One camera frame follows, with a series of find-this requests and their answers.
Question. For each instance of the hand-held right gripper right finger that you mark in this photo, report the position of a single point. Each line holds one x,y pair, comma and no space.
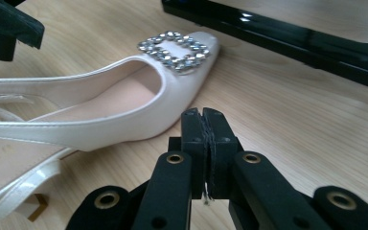
222,143

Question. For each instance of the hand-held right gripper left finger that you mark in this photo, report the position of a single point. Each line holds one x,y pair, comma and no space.
195,137

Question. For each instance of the white jewelled slingback heel shoe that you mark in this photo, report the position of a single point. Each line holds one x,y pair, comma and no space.
108,127

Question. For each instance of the red and black shoe rack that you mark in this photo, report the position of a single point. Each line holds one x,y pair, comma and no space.
300,44

